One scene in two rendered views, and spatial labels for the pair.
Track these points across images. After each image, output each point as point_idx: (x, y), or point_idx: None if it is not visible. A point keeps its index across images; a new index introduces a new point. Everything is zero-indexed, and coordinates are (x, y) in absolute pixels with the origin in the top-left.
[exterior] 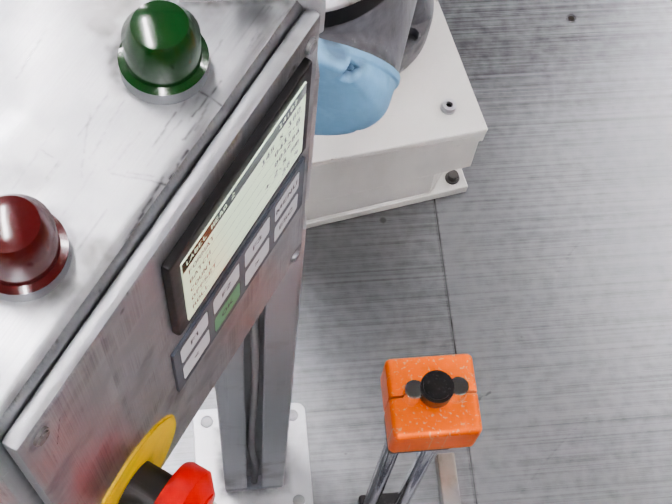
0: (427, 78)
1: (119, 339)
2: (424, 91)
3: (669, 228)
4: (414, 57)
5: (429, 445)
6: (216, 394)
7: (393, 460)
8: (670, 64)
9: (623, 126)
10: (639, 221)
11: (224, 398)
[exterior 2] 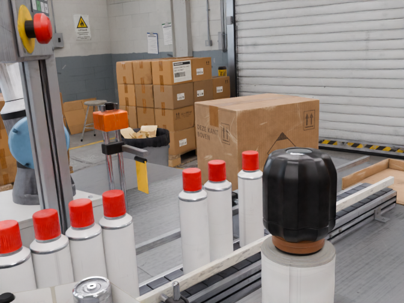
0: (80, 196)
1: None
2: (81, 197)
3: (173, 222)
4: (74, 193)
5: (115, 123)
6: (45, 186)
7: (112, 175)
8: (150, 203)
9: (146, 214)
10: (164, 223)
11: (48, 189)
